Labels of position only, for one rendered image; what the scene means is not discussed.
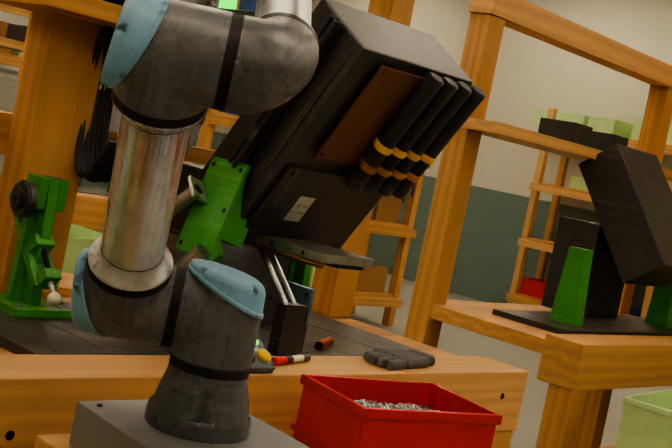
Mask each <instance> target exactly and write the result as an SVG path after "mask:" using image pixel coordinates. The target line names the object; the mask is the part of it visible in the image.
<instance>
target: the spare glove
mask: <svg viewBox="0 0 672 448"><path fill-rule="evenodd" d="M364 359H365V360H367V361H369V362H370V363H371V364H376V365H378V366H379V367H387V368H388V369H389V370H394V369H402V368H405V369H413V368H425V367H428V366H433V365H434V363H435V358H434V357H433V356H430V355H427V354H424V353H421V352H418V351H415V350H404V349H383V348H376V349H374V351H366V352H365V353H364Z"/></svg>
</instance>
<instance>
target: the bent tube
mask: <svg viewBox="0 0 672 448"><path fill-rule="evenodd" d="M188 181H189V187H188V188H187V189H186V190H184V191H183V192H182V193H180V194H179V195H178V196H176V200H175V205H174V210H173V215H172V219H173V218H174V216H175V215H176V214H178V213H179V212H180V211H181V210H183V209H184V208H186V207H187V206H188V205H190V204H191V203H192V202H194V201H195V200H198V201H200V202H202V203H204V204H206V203H207V197H206V193H205V188H204V184H203V182H202V181H200V180H198V179H196V178H194V177H193V176H191V175H190V176H188Z"/></svg>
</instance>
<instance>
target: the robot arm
mask: <svg viewBox="0 0 672 448"><path fill-rule="evenodd" d="M219 1H220V0H125V2H124V4H123V7H122V9H121V12H120V15H119V18H118V21H117V24H116V27H115V30H114V33H113V36H112V39H111V43H110V46H109V49H108V52H107V55H106V58H105V62H104V65H103V68H102V72H101V75H100V82H101V84H103V85H106V86H107V88H111V89H112V92H111V96H112V102H113V104H114V106H115V108H116V109H117V110H118V112H119V113H120V114H121V119H120V125H119V132H118V138H117V145H116V151H115V158H114V164H113V171H112V177H111V184H110V190H109V197H108V203H107V210H106V216H105V223H104V229H103V235H102V236H100V237H99V238H98V239H96V240H95V241H94V243H93V244H92V245H91V247H90V248H85V249H83V250H82V251H81V252H80V254H79V256H78V259H77V262H76V266H75V270H74V275H73V282H72V286H73V287H72V292H71V316H72V320H73V323H74V325H75V326H76V327H77V328H78V329H80V330H82V331H86V332H90V333H94V334H96V335H97V336H100V337H105V336H108V337H114V338H119V339H124V340H129V341H135V342H140V343H145V344H150V345H156V346H160V347H166V348H171V354H170V359H169V363H168V367H167V369H166V371H165V373H164V374H163V376H162V378H161V380H160V382H159V384H158V386H157V389H156V391H155V393H154V395H152V396H151V397H150V398H149V400H148V403H147V407H146V412H145V419H146V421H147V422H148V423H149V424H150V425H151V426H153V427H154V428H156V429H158V430H160V431H162V432H164V433H167V434H170V435H172V436H176V437H179V438H182V439H186V440H191V441H196V442H202V443H210V444H233V443H238V442H242V441H244V440H246V439H247V438H248V435H249V430H250V425H251V416H250V414H249V395H248V378H249V373H250V368H251V364H252V360H253V355H254V351H255V346H256V341H257V337H258V332H259V328H260V323H261V319H263V316H264V314H263V308H264V302H265V296H266V292H265V288H264V286H263V285H262V283H261V282H259V281H258V280H257V279H255V278H254V277H252V276H250V275H248V274H246V273H244V272H242V271H239V270H237V269H234V268H232V267H229V266H226V265H223V264H220V263H217V262H213V261H209V260H204V259H192V260H191V262H190V263H189V264H188V268H185V267H180V266H176V265H173V257H172V254H171V252H170V250H169V249H168V247H167V246H166V244H167V239H168V234H169V229H170V225H171V220H172V215H173V210H174V205H175V200H176V195H177V190H178V185H179V181H180V176H181V171H182V166H183V161H184V156H186V155H187V154H188V152H189V150H190V148H191V146H192V145H193V143H194V141H195V139H196V137H197V136H198V134H199V131H200V129H201V126H202V125H203V123H204V120H205V117H206V114H207V111H208V108H210V109H215V110H219V111H225V112H229V113H235V114H251V113H258V112H263V111H267V110H270V109H273V108H275V107H277V106H280V105H282V104H284V103H286V102H288V101H289V100H290V99H292V98H293V97H294V96H296V95H297V94H299V93H300V92H301V91H302V90H303V89H304V88H305V87H306V86H307V85H308V83H309V82H310V80H311V79H312V77H313V75H314V73H315V71H316V68H317V65H318V61H319V43H318V39H317V36H316V33H315V31H314V30H313V28H312V27H311V11H312V1H315V0H257V3H256V10H255V17H253V16H248V15H242V14H238V13H234V12H230V11H226V10H222V9H218V6H219Z"/></svg>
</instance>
